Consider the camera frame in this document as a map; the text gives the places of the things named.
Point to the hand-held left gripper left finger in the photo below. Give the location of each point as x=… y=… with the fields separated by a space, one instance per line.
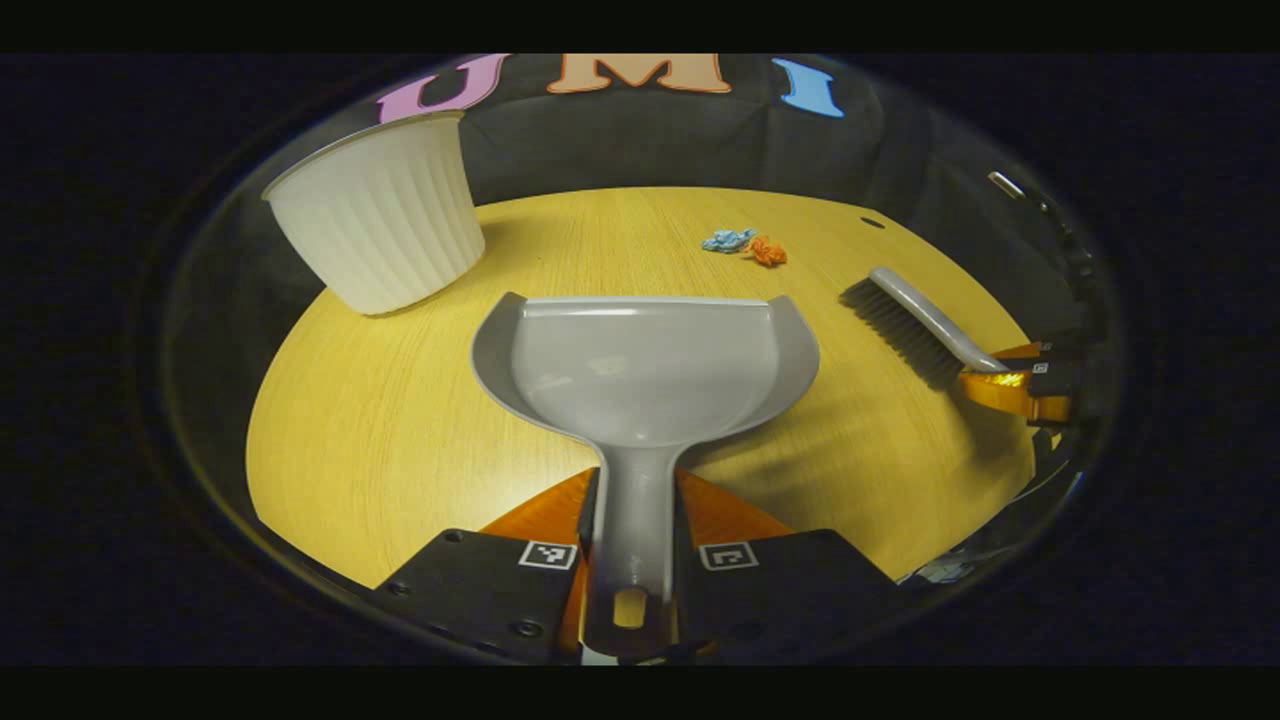
x=480 y=590

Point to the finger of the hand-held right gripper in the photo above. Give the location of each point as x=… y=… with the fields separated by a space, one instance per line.
x=1015 y=392
x=1035 y=351

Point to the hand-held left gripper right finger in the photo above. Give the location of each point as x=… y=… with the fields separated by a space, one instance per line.
x=780 y=585

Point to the small grey broom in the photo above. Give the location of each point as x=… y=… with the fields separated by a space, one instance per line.
x=915 y=325

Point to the grey plastic dustpan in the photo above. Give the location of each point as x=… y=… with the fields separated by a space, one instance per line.
x=640 y=370

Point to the orange paper scrap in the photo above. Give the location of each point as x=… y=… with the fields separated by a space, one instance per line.
x=768 y=251

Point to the blue paper scrap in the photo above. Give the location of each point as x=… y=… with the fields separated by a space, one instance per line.
x=728 y=240

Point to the white ribbed garbage bin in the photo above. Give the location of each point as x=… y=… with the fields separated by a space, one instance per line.
x=385 y=215

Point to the wooden desktop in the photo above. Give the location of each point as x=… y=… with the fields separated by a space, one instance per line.
x=400 y=430

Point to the black backdrop cloth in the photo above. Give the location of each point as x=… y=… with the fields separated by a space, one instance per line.
x=650 y=140

